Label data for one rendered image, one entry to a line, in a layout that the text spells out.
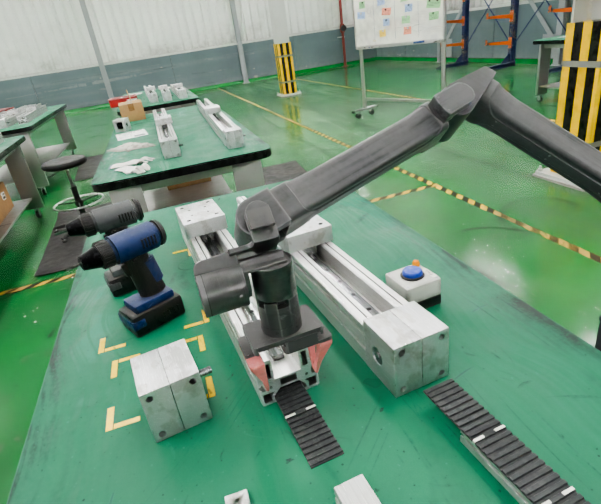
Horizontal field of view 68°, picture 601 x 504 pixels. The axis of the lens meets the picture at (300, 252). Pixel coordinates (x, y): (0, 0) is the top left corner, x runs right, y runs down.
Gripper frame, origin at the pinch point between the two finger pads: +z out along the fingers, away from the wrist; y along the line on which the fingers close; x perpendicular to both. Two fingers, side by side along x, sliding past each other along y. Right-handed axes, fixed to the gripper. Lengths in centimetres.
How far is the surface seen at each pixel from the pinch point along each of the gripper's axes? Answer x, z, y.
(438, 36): -444, -18, -358
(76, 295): -64, 7, 37
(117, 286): -56, 4, 26
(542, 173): -207, 80, -280
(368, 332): -2.1, -0.9, -14.4
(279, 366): -5.9, 2.7, 0.2
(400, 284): -14.6, 1.1, -28.4
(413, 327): 2.3, -2.5, -20.0
